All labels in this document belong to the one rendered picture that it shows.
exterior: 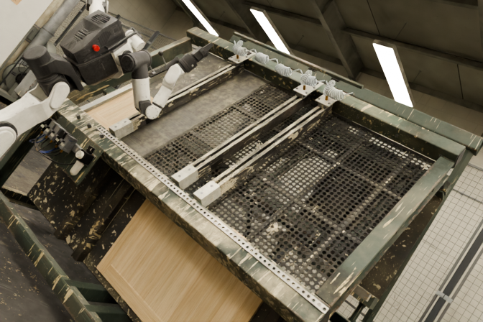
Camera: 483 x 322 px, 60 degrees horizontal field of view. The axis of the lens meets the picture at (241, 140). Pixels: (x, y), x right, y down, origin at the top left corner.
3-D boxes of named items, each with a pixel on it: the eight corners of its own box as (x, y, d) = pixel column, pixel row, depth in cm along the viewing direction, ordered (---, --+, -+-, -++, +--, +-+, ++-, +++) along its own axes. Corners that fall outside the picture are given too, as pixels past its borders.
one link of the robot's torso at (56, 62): (29, 62, 196) (62, 44, 203) (17, 53, 203) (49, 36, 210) (57, 106, 216) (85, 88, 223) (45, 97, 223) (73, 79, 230)
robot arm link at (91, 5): (86, -11, 254) (84, 16, 243) (108, -7, 258) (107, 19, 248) (86, 3, 263) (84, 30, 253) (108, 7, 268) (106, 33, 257)
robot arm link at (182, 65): (191, 67, 230) (175, 80, 229) (193, 72, 240) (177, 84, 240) (178, 52, 230) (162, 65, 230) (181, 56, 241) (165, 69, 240)
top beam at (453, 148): (187, 42, 343) (185, 30, 336) (196, 37, 348) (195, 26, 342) (453, 169, 221) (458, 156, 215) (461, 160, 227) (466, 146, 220)
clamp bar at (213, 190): (191, 200, 209) (186, 166, 194) (330, 100, 272) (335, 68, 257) (205, 211, 204) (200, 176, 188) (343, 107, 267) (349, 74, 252)
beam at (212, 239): (47, 112, 282) (42, 98, 275) (65, 105, 288) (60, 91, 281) (310, 343, 160) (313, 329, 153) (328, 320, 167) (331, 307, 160)
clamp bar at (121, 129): (109, 134, 252) (99, 102, 236) (246, 61, 315) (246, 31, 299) (118, 141, 246) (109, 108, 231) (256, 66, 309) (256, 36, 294)
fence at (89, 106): (80, 112, 270) (78, 107, 268) (192, 58, 321) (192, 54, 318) (84, 116, 268) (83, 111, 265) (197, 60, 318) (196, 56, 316)
